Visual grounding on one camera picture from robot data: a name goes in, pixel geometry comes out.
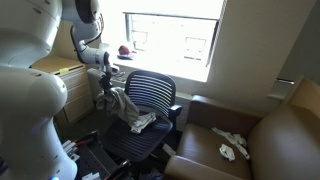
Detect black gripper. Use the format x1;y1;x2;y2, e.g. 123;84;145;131
100;71;114;95

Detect beige trousers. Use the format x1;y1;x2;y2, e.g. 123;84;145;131
95;86;140;125

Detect black mesh office chair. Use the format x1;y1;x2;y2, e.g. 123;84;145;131
101;69;184;164

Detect brown leather sofa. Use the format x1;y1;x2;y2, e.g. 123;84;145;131
163;77;320;180

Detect light wood drawer cabinet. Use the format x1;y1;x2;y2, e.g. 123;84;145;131
31;54;96;129

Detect red cap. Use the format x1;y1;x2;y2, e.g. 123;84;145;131
117;44;137;60

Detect white sock with black print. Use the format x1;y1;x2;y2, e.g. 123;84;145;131
129;111;157;135

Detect white blocks stack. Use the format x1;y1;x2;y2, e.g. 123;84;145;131
62;139;81;163

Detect black perforated base board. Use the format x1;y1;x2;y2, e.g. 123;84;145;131
61;130;132;180

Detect white paper sheet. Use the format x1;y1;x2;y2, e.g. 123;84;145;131
162;143;177;158

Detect dark cloth on floor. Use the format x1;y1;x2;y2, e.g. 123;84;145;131
139;167;164;180

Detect long white sock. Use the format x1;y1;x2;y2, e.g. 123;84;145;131
211;126;251;161

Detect small crumpled white sock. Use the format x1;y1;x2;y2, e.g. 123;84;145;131
218;143;236;163

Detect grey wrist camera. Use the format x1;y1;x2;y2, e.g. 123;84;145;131
108;64;121;75

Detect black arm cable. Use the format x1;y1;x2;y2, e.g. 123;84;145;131
69;13;105;55

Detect window with metal frame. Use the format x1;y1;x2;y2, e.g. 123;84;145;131
122;11;222;68

